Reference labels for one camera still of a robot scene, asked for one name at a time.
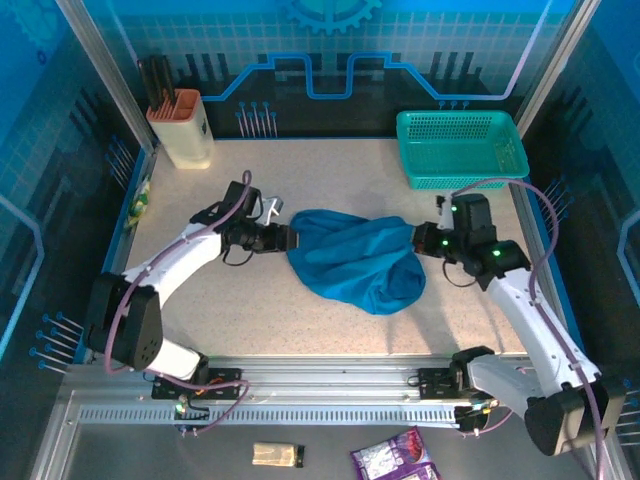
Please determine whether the blue t-shirt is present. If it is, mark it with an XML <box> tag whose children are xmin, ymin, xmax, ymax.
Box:
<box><xmin>285</xmin><ymin>209</ymin><xmax>428</xmax><ymax>316</ymax></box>

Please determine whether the teal plastic mesh basket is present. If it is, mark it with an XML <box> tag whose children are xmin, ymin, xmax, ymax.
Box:
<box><xmin>395</xmin><ymin>109</ymin><xmax>530</xmax><ymax>191</ymax></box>

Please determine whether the green yellow packet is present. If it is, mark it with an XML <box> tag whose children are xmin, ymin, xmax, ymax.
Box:
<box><xmin>123</xmin><ymin>172</ymin><xmax>153</xmax><ymax>231</ymax></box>

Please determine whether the cream utensil holder orange rim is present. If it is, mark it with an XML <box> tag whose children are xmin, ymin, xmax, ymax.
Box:
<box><xmin>145</xmin><ymin>89</ymin><xmax>216</xmax><ymax>170</ymax></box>

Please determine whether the slotted aluminium strip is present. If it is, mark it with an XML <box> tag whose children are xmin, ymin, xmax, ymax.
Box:
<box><xmin>77</xmin><ymin>404</ymin><xmax>464</xmax><ymax>427</ymax></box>

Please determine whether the beige wrapped packet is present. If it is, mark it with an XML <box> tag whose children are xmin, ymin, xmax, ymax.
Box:
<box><xmin>251</xmin><ymin>441</ymin><xmax>306</xmax><ymax>470</ymax></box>

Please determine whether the purple snack bag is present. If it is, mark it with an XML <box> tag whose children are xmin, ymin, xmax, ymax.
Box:
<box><xmin>349</xmin><ymin>426</ymin><xmax>444</xmax><ymax>480</ymax></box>

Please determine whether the thin black left gripper cable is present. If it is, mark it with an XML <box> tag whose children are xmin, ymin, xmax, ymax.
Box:
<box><xmin>221</xmin><ymin>247</ymin><xmax>258</xmax><ymax>267</ymax></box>

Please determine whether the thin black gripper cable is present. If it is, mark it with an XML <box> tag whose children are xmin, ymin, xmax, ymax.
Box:
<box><xmin>442</xmin><ymin>258</ymin><xmax>482</xmax><ymax>290</ymax></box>
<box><xmin>221</xmin><ymin>247</ymin><xmax>258</xmax><ymax>267</ymax></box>

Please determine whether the thin black right gripper cable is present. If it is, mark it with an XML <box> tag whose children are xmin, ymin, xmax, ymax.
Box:
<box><xmin>442</xmin><ymin>258</ymin><xmax>482</xmax><ymax>290</ymax></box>

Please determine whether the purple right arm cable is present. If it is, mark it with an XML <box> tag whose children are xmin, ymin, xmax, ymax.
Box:
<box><xmin>449</xmin><ymin>176</ymin><xmax>617</xmax><ymax>480</ymax></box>

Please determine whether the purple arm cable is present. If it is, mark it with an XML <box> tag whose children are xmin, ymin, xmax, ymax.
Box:
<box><xmin>102</xmin><ymin>169</ymin><xmax>254</xmax><ymax>437</ymax></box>
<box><xmin>449</xmin><ymin>176</ymin><xmax>617</xmax><ymax>480</ymax></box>

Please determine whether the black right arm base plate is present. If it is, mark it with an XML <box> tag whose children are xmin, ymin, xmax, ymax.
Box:
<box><xmin>416</xmin><ymin>367</ymin><xmax>506</xmax><ymax>402</ymax></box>

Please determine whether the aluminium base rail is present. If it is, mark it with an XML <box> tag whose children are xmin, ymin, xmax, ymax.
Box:
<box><xmin>64</xmin><ymin>354</ymin><xmax>601</xmax><ymax>404</ymax></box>

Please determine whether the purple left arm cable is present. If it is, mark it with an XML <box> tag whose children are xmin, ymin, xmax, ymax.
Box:
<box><xmin>102</xmin><ymin>169</ymin><xmax>254</xmax><ymax>437</ymax></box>

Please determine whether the black utensil handle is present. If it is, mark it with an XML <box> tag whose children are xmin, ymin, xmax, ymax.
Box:
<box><xmin>136</xmin><ymin>58</ymin><xmax>157</xmax><ymax>112</ymax></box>
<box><xmin>158</xmin><ymin>55</ymin><xmax>179</xmax><ymax>104</ymax></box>
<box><xmin>148</xmin><ymin>56</ymin><xmax>169</xmax><ymax>109</ymax></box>

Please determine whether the aluminium frame post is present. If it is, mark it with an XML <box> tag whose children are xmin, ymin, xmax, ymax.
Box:
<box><xmin>53</xmin><ymin>0</ymin><xmax>162</xmax><ymax>154</ymax></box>
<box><xmin>513</xmin><ymin>0</ymin><xmax>602</xmax><ymax>137</ymax></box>

